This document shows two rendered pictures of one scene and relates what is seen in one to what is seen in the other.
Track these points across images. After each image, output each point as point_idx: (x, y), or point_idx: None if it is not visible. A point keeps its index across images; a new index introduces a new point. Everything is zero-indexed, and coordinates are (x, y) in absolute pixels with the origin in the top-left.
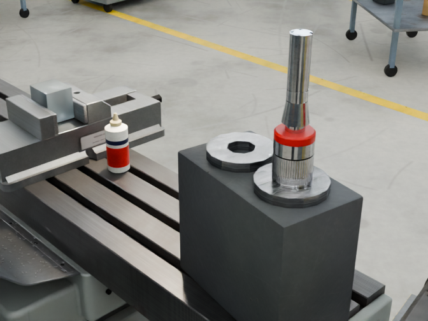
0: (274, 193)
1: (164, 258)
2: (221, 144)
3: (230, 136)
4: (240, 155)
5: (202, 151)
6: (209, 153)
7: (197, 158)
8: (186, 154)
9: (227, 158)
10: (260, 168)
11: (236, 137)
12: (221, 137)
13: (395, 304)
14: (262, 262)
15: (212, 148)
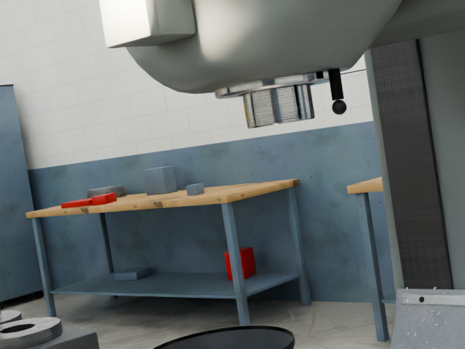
0: (6, 311)
1: None
2: (41, 325)
3: (25, 332)
4: (23, 323)
5: (66, 335)
6: (57, 318)
7: (73, 330)
8: (85, 330)
9: (39, 318)
10: (7, 320)
11: (17, 334)
12: (37, 329)
13: None
14: None
15: (52, 321)
